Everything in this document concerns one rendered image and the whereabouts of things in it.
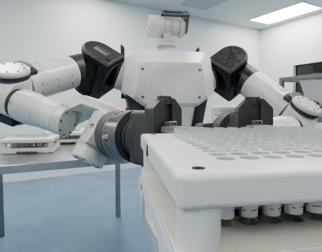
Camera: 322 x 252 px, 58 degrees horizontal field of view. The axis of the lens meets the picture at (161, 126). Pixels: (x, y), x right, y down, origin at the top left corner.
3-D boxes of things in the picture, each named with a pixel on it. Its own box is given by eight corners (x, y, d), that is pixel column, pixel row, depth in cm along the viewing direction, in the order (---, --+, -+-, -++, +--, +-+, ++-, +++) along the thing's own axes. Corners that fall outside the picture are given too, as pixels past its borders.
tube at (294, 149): (306, 246, 21) (309, 143, 20) (289, 248, 21) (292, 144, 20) (294, 238, 22) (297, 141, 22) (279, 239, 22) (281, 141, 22)
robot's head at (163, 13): (157, 33, 94) (159, 8, 89) (183, 34, 95) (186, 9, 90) (159, 40, 89) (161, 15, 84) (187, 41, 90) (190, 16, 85)
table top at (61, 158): (-7, 139, 242) (-7, 135, 242) (119, 134, 291) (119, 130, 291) (-35, 177, 108) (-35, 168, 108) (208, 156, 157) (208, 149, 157)
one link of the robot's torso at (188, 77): (112, 145, 110) (111, 49, 108) (199, 143, 115) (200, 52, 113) (111, 159, 81) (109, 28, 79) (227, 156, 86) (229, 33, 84)
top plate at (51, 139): (14, 138, 164) (14, 135, 164) (59, 137, 169) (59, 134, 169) (-1, 143, 140) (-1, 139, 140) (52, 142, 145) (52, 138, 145)
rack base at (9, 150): (14, 147, 165) (14, 143, 165) (59, 146, 170) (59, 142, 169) (-1, 154, 141) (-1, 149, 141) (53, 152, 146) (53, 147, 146)
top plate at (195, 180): (542, 191, 19) (545, 160, 19) (177, 212, 16) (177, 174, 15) (305, 144, 43) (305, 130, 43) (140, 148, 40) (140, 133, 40)
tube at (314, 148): (327, 245, 21) (331, 143, 21) (311, 246, 21) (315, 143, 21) (315, 236, 23) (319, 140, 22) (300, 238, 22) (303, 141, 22)
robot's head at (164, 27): (147, 46, 92) (147, 18, 92) (178, 47, 94) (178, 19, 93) (149, 42, 86) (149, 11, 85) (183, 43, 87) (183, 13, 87)
